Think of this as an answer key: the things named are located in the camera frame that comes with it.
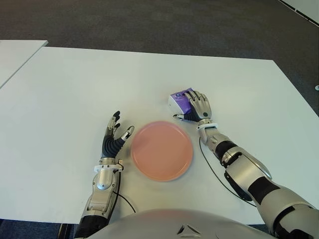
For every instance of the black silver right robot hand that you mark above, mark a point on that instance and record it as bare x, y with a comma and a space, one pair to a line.
202, 109

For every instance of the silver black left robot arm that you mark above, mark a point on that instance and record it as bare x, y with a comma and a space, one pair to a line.
103, 179

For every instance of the grey robot torso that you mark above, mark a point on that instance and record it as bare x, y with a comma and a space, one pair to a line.
174, 224

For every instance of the purple white tissue pack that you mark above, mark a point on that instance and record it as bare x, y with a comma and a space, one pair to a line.
177, 104

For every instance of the round pink plate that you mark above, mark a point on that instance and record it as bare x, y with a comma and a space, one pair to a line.
162, 152

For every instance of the white neighbouring table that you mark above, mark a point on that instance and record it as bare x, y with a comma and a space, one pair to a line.
13, 58

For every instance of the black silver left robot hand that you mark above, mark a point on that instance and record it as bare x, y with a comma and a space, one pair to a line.
109, 147

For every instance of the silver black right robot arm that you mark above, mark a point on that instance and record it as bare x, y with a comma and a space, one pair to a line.
244, 169

